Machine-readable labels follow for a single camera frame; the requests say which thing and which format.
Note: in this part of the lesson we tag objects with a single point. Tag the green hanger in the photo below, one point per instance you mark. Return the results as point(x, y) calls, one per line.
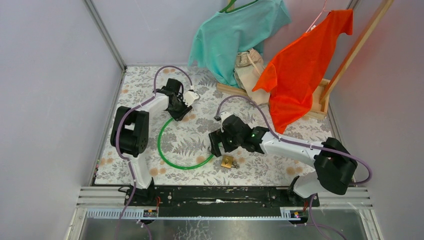
point(230, 7)

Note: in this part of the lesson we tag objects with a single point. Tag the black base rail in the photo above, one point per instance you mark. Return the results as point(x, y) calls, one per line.
point(188, 201)

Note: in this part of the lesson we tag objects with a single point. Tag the green cable lock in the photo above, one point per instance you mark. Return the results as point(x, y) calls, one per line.
point(185, 145)

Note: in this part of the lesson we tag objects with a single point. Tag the floral table cloth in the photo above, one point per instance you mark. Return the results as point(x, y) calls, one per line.
point(254, 169)

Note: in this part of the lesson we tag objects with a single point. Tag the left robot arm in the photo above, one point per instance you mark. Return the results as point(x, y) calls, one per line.
point(131, 127)

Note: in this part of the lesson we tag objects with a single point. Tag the brass padlock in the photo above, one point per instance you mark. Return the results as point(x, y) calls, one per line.
point(227, 161)

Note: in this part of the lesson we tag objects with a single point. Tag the pink hanger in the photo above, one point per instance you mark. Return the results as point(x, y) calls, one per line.
point(314, 23)

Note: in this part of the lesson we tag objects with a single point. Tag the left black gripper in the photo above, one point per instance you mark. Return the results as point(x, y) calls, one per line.
point(179, 115)

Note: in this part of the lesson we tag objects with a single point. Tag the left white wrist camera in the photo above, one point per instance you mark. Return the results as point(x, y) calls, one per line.
point(190, 97)

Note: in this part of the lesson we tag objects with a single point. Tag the orange t-shirt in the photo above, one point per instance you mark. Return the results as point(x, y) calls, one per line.
point(287, 99)

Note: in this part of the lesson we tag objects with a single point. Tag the small silver keys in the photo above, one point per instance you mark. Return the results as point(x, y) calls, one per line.
point(234, 164)

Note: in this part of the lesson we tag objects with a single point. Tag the teal t-shirt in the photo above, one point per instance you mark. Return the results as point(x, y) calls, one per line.
point(219, 39)

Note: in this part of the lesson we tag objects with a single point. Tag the beige cloth bag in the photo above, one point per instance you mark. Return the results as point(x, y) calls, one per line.
point(248, 68)

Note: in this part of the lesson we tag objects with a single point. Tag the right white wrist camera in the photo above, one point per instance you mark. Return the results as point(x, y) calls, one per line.
point(222, 116)

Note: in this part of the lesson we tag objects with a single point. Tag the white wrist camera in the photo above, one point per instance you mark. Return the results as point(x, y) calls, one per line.
point(222, 116)
point(190, 97)

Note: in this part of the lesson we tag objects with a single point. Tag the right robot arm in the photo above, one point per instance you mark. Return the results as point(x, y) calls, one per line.
point(333, 165)

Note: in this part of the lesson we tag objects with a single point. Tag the wooden clothes rack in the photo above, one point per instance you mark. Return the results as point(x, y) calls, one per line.
point(318, 99)

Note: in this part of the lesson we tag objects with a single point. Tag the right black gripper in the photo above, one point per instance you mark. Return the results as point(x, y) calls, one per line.
point(215, 137)

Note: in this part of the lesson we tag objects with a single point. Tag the aluminium frame profile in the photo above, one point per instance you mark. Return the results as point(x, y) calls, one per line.
point(97, 19)

